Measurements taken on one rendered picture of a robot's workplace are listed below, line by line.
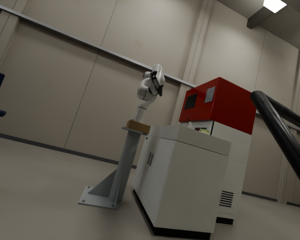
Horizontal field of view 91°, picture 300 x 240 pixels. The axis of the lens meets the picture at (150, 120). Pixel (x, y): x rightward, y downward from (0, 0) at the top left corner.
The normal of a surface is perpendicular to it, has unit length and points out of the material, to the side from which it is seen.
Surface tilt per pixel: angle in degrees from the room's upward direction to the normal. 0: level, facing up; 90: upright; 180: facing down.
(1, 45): 90
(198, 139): 90
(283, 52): 90
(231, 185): 90
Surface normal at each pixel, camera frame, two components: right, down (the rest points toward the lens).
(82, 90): 0.26, -0.07
